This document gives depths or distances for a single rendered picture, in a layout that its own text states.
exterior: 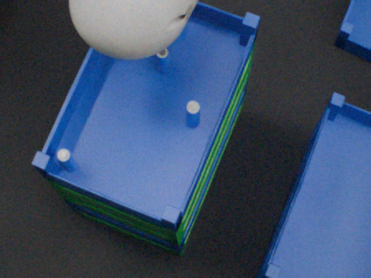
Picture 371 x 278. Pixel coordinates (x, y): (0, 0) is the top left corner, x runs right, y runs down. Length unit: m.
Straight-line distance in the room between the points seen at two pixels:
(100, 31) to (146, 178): 0.43
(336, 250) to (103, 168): 0.39
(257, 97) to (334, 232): 0.34
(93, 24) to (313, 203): 0.65
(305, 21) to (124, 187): 0.59
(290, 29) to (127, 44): 0.84
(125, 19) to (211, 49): 0.47
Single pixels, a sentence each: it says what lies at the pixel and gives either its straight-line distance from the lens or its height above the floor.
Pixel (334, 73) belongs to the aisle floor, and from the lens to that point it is 1.45.
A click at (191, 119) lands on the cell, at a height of 0.36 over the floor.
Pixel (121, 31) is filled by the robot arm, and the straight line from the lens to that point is 0.64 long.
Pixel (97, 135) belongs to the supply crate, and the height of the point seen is 0.32.
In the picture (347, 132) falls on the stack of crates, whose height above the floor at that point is 0.16.
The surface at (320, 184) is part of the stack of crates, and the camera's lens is 1.22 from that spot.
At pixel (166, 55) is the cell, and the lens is 1.02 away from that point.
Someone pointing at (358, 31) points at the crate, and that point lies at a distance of 1.49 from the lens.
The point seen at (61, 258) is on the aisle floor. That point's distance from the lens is 1.37.
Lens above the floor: 1.34
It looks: 75 degrees down
